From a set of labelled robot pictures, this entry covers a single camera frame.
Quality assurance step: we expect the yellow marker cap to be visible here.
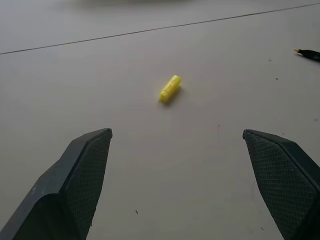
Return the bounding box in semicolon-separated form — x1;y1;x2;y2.
158;74;183;102

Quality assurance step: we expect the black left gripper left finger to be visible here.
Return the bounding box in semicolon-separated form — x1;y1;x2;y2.
0;128;113;240

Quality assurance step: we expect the black yellow-tipped marker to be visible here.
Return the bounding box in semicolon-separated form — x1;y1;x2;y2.
293;48;320;63

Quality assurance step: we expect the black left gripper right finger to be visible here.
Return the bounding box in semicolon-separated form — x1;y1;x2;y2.
242;128;320;240

